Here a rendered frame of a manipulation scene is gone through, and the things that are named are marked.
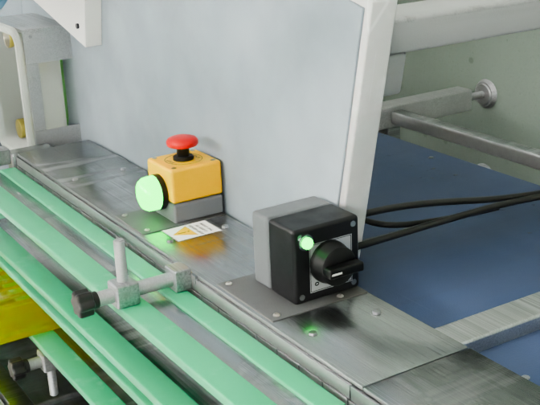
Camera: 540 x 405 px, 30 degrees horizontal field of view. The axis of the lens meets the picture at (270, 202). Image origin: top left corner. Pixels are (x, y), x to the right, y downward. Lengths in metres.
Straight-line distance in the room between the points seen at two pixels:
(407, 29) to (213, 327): 0.36
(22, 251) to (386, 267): 0.57
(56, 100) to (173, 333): 0.75
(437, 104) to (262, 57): 0.77
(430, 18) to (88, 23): 0.63
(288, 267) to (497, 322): 0.21
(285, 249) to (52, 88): 0.77
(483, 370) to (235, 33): 0.50
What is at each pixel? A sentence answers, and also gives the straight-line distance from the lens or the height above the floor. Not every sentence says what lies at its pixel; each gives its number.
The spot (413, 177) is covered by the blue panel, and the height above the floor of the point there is 0.44.
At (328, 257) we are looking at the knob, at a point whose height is 0.81.
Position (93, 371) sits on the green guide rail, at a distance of 1.32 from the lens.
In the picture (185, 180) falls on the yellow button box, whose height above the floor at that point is 0.81.
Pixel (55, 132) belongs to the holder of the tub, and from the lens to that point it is 1.69.
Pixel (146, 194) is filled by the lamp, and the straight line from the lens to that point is 1.24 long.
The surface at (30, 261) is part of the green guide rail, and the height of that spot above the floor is 0.94.
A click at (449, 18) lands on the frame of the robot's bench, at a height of 0.61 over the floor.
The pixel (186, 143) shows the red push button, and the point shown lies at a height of 0.79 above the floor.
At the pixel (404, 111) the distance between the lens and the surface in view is 1.79.
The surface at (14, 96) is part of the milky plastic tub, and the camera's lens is 1.83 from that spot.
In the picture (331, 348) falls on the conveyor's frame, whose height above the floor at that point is 0.86.
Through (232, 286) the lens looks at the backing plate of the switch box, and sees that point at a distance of 1.06.
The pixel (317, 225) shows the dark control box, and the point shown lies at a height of 0.80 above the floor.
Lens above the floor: 1.32
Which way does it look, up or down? 29 degrees down
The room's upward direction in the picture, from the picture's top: 104 degrees counter-clockwise
